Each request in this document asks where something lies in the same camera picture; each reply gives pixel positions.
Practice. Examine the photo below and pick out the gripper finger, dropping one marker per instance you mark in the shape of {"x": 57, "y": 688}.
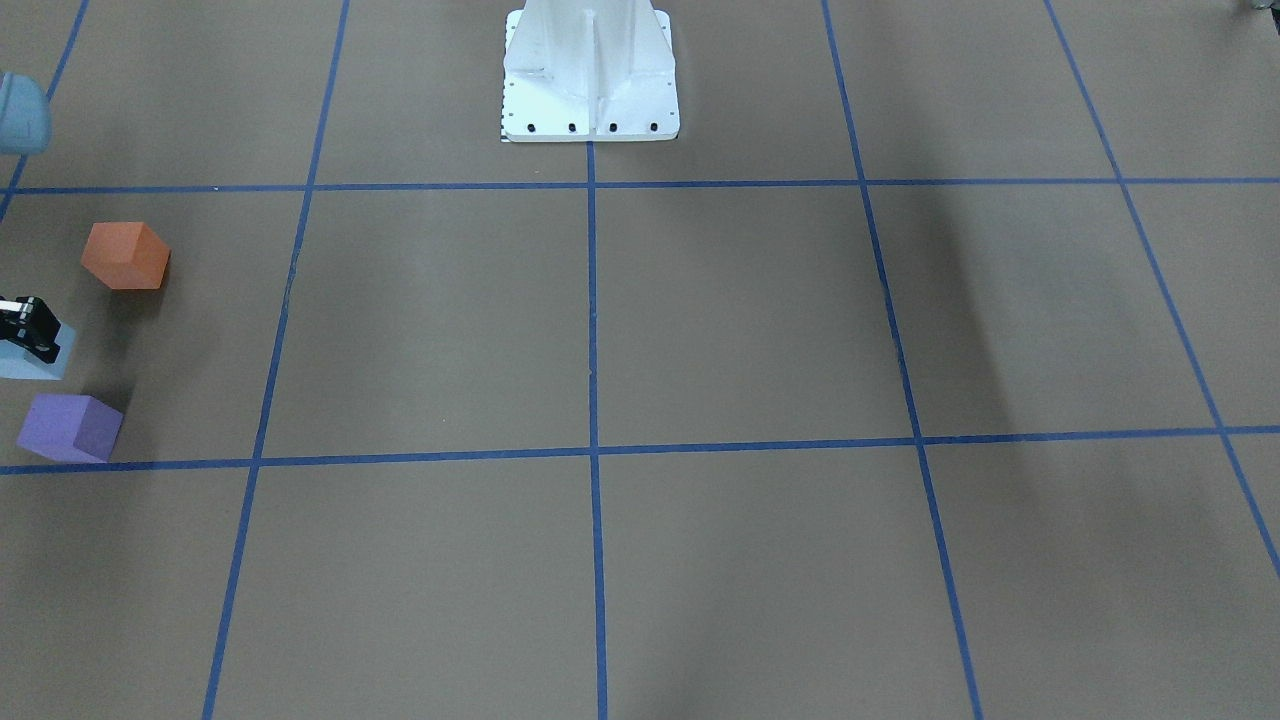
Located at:
{"x": 29, "y": 322}

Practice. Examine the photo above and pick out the light blue foam block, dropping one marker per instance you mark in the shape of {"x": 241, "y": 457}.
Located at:
{"x": 19, "y": 364}

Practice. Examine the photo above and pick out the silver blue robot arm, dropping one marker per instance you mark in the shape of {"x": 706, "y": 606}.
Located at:
{"x": 26, "y": 129}

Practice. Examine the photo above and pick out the purple foam block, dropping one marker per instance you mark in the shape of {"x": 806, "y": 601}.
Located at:
{"x": 70, "y": 428}

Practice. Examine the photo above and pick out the orange foam block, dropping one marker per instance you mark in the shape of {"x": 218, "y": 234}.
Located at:
{"x": 126, "y": 256}

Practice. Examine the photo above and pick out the white pedestal column with base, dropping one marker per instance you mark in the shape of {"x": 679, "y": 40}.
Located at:
{"x": 589, "y": 71}

